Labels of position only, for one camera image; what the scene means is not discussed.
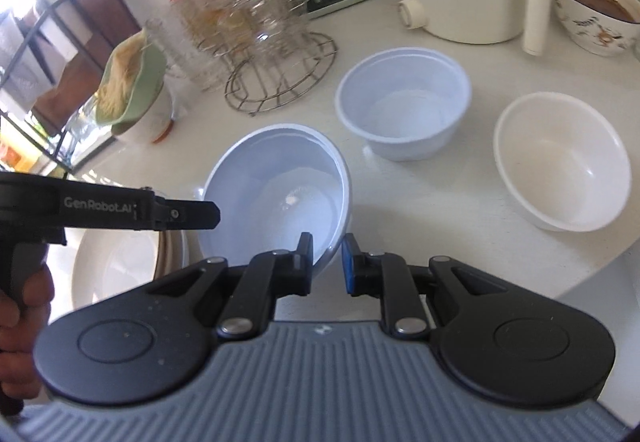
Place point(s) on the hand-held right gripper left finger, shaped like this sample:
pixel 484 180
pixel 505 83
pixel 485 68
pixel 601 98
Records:
pixel 305 267

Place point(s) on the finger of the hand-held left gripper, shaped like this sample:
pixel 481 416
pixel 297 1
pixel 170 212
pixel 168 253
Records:
pixel 195 214

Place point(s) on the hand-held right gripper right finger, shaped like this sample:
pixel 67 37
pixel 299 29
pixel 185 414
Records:
pixel 348 272

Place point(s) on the white leaf-print plate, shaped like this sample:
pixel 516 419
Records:
pixel 115 267

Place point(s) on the white plastic bowl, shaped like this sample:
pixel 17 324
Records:
pixel 280 192
pixel 400 111

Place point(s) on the white ceramic bowl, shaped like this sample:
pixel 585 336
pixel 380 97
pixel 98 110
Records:
pixel 560 161

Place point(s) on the person's left hand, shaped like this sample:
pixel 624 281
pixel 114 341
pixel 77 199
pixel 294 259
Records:
pixel 20 347

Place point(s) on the small clear glass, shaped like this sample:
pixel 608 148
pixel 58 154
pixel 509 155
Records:
pixel 80 121

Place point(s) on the white bowl with red base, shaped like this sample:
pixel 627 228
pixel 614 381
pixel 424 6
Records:
pixel 150 121

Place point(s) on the green bowl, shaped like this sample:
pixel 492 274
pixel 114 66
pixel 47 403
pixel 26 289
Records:
pixel 150 86

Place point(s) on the dried noodles bundle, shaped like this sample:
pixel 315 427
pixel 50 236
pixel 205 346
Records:
pixel 122 71

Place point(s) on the tall ribbed glass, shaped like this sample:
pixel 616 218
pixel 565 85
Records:
pixel 172 56

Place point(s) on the group of clear glass cups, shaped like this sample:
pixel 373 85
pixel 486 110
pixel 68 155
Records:
pixel 260 26

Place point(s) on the black dish rack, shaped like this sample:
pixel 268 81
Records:
pixel 52 4

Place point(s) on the floral ceramic bowl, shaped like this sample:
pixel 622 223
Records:
pixel 585 29

